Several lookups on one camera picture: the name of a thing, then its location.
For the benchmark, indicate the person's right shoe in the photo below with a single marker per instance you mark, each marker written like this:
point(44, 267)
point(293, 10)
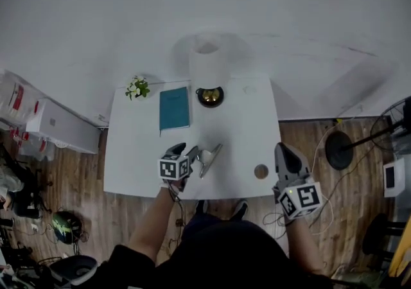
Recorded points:
point(241, 210)

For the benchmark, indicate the person's black top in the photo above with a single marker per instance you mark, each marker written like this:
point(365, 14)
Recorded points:
point(224, 255)

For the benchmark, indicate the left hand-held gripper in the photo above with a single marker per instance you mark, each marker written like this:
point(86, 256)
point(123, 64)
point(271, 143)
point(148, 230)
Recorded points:
point(173, 169)

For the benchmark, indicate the black standing fan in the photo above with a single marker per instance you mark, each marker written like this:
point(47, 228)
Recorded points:
point(340, 149)

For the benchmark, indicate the small white flower plant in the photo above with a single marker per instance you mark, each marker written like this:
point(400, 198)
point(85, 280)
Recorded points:
point(138, 88)

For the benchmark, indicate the person's left forearm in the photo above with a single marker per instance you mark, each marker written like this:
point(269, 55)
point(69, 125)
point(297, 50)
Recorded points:
point(151, 230)

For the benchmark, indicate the person's right forearm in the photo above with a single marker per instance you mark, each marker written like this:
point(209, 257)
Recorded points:
point(303, 242)

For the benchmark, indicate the teal notebook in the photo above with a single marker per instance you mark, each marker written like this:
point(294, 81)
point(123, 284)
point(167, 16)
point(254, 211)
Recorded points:
point(174, 109)

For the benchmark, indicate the white shade table lamp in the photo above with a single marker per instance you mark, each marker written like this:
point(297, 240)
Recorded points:
point(208, 66)

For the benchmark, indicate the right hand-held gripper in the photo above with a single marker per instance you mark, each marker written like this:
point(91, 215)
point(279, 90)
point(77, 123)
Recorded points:
point(303, 197)

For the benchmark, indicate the person's shoe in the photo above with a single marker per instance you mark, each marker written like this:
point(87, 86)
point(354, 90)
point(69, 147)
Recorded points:
point(201, 206)
point(241, 210)

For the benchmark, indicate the white box device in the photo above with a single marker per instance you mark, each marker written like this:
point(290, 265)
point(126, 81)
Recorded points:
point(394, 178)

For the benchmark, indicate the person's left shoe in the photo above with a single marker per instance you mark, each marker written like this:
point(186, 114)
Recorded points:
point(201, 206)

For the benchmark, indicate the large clear water bottle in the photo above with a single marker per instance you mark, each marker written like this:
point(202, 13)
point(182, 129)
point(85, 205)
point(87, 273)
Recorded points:
point(43, 149)
point(16, 98)

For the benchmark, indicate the white cardboard box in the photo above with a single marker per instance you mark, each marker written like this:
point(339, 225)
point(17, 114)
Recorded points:
point(64, 127)

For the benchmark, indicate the grey chair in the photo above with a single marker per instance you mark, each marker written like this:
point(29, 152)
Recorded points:
point(75, 268)

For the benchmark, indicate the black green helmet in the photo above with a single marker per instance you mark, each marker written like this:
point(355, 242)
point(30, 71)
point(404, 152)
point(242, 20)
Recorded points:
point(65, 227)

